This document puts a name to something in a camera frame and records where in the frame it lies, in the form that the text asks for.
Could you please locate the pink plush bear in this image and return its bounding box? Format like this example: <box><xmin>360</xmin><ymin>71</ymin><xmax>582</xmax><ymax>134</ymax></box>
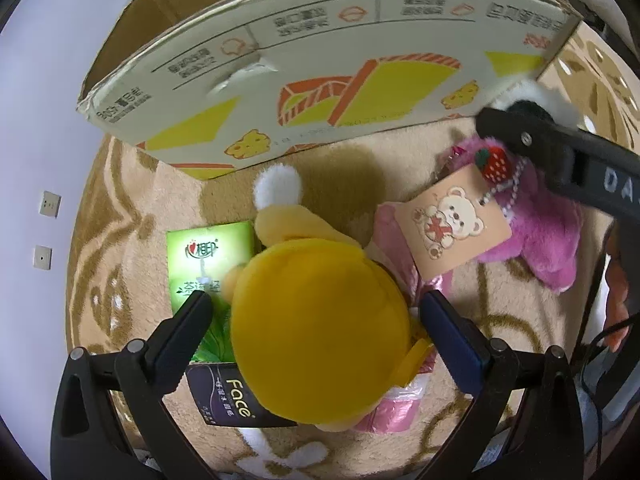
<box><xmin>438</xmin><ymin>136</ymin><xmax>582</xmax><ymax>294</ymax></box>

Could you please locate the pink plastic bag roll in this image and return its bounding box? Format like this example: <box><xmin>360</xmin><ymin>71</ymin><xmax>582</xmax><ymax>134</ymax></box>
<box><xmin>354</xmin><ymin>200</ymin><xmax>457</xmax><ymax>435</ymax></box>

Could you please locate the black Face tissue pack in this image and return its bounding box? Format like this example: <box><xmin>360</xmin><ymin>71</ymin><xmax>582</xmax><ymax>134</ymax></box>
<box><xmin>186</xmin><ymin>363</ymin><xmax>295</xmax><ymax>428</ymax></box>

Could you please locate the green tissue pack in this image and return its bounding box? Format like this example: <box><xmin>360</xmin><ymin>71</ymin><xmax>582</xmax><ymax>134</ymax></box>
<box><xmin>166</xmin><ymin>221</ymin><xmax>255</xmax><ymax>363</ymax></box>

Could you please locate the yellow plush toy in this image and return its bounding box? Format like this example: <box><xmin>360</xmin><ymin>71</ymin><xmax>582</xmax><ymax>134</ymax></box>
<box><xmin>221</xmin><ymin>164</ymin><xmax>434</xmax><ymax>432</ymax></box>

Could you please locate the person's right hand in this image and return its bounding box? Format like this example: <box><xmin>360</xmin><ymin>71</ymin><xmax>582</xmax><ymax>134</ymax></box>
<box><xmin>602</xmin><ymin>226</ymin><xmax>634</xmax><ymax>354</ymax></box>

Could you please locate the black white fluffy plush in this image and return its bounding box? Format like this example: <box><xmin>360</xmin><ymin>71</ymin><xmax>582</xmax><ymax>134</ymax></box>
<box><xmin>491</xmin><ymin>79</ymin><xmax>582</xmax><ymax>128</ymax></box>

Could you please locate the cardboard box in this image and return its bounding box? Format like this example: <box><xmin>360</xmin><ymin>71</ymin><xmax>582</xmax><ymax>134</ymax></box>
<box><xmin>77</xmin><ymin>0</ymin><xmax>580</xmax><ymax>180</ymax></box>

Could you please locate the lower wall socket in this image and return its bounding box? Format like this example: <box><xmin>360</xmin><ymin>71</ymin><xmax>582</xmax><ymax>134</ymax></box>
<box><xmin>32</xmin><ymin>245</ymin><xmax>52</xmax><ymax>271</ymax></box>

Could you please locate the wall socket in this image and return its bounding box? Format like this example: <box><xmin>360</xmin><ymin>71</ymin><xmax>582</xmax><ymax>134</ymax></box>
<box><xmin>39</xmin><ymin>191</ymin><xmax>61</xmax><ymax>218</ymax></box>
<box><xmin>32</xmin><ymin>245</ymin><xmax>52</xmax><ymax>271</ymax></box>

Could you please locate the upper wall socket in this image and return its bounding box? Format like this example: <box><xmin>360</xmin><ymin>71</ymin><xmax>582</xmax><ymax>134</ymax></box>
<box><xmin>39</xmin><ymin>191</ymin><xmax>61</xmax><ymax>218</ymax></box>

